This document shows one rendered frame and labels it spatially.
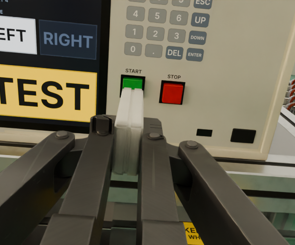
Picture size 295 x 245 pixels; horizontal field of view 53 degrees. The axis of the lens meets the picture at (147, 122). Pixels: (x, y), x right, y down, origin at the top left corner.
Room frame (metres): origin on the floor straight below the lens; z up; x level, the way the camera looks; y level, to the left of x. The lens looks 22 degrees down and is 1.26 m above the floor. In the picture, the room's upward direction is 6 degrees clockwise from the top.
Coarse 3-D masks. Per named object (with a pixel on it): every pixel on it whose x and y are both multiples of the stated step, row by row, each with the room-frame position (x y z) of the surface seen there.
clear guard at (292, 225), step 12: (120, 204) 0.24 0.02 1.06; (132, 204) 0.25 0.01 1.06; (120, 216) 0.23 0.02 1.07; (132, 216) 0.23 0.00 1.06; (180, 216) 0.24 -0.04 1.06; (276, 216) 0.25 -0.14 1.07; (288, 216) 0.25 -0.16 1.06; (120, 228) 0.21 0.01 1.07; (132, 228) 0.21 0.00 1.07; (276, 228) 0.23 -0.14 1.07; (288, 228) 0.23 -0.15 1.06; (120, 240) 0.20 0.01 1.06; (132, 240) 0.20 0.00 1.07; (288, 240) 0.22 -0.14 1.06
